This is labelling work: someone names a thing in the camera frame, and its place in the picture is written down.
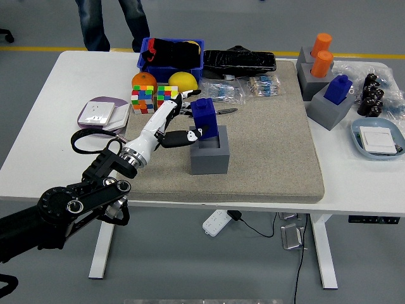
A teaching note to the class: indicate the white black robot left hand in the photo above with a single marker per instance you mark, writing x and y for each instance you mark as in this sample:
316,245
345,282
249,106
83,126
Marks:
155,123

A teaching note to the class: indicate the blue square seal stamp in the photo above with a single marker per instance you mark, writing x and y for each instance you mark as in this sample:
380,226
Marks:
338,90
205,115

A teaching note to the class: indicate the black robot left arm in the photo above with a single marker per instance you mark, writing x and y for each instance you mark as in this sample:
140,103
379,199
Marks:
63,202

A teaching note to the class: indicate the grey seal holder block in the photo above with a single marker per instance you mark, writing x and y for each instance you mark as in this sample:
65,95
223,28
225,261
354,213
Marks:
303,57
311,85
326,111
209,161

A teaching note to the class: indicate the orange cylinder seal stamp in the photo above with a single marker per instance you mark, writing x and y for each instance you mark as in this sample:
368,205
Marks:
322,42
322,65

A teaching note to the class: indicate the multicolour puzzle cube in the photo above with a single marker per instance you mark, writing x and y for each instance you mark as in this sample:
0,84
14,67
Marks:
166,93
144,98

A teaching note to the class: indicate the purple plate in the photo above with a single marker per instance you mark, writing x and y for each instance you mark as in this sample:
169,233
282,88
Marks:
121,101

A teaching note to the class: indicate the orange fruit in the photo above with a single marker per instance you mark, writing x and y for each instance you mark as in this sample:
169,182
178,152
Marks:
144,80

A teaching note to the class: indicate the blue plastic bin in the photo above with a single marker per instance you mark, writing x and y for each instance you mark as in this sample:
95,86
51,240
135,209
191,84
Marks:
164,74

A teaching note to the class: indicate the yellow lemon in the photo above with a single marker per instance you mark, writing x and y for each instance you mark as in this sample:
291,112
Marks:
183,81

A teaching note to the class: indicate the black cloth with red trim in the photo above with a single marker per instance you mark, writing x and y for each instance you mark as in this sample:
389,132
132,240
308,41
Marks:
177,54

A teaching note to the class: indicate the bag of blue resistors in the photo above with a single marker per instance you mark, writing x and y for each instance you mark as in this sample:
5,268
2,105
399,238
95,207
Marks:
395,104
221,92

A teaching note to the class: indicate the black pen tool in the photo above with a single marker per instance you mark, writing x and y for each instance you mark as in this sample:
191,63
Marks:
229,110

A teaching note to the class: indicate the yellow fruit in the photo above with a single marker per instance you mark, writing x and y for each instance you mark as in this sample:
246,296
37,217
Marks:
199,48

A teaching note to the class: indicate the black wrapped keyboard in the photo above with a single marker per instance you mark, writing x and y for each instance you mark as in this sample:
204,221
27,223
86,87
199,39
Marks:
237,61

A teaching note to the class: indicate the bag of tan resistors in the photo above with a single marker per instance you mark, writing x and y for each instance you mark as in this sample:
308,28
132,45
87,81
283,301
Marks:
262,86

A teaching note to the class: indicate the white power strip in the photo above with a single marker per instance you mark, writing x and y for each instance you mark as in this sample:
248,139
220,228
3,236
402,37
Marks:
215,221

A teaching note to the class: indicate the person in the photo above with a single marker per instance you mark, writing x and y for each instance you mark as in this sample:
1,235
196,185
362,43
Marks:
91,25

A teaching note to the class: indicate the grey-brown table mat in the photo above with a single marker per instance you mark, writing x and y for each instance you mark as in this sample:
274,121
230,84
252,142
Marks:
269,152

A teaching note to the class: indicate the black plug adapter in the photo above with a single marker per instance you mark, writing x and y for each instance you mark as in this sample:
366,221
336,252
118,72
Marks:
234,215

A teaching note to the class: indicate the white table leg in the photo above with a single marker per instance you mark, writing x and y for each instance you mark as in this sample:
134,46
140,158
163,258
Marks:
322,250
101,250

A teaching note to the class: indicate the metal foot pedal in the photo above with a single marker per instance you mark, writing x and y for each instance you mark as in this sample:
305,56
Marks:
291,236
288,216

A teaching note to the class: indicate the black chair base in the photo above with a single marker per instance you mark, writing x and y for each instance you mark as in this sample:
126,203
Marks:
9,37

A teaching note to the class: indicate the clear plastic bag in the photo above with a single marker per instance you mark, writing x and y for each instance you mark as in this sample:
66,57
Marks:
348,68

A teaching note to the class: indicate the light blue plate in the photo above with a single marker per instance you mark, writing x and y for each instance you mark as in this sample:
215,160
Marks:
356,133

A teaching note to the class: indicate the black desk control panel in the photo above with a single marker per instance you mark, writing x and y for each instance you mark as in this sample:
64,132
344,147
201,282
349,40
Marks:
373,219

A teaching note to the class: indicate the white switch panel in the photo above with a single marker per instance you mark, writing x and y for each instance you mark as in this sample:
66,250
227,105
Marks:
120,117
378,139

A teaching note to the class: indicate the white wall socket panel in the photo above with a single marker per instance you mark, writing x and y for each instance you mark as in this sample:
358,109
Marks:
96,112

